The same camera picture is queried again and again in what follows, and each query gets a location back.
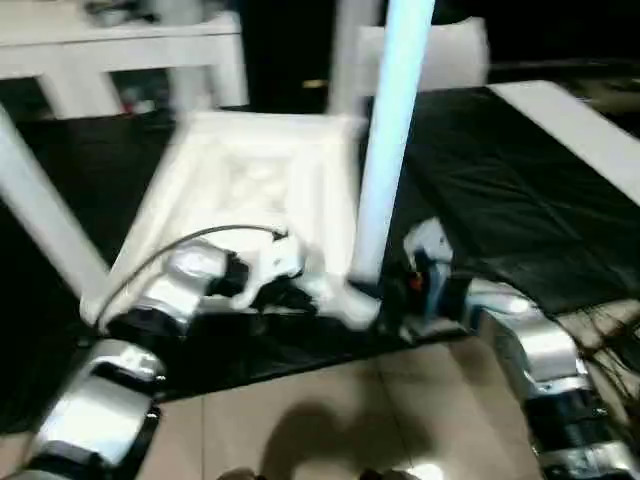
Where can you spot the small gold label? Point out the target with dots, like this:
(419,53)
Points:
(315,83)

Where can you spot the white chair back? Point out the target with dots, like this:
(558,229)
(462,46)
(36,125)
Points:
(450,55)

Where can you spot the dark robot foot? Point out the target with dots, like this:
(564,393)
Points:
(380,475)
(237,475)

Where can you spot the white table leg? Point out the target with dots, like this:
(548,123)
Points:
(40,200)
(390,150)
(350,60)
(185,85)

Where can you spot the black cabinet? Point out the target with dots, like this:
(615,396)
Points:
(290,50)

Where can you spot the dark robot right foot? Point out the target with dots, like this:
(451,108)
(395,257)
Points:
(380,475)

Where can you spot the white glass-door cabinet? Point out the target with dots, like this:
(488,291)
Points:
(50,55)

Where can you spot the dark robot left foot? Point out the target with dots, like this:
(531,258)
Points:
(237,475)

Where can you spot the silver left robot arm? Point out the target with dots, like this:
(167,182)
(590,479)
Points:
(175,280)

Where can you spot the white plastic table top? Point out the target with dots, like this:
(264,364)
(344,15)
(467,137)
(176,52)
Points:
(260,150)

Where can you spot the black tripod leg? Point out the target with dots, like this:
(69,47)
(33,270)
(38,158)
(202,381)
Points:
(612,340)

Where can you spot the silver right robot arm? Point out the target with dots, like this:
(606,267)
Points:
(545,345)

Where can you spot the red packet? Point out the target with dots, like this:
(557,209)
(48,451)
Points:
(131,105)

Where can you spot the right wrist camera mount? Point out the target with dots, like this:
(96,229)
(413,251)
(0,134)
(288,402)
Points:
(430,240)

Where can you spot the black tangled bundle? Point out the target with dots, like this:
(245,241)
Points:
(105,12)

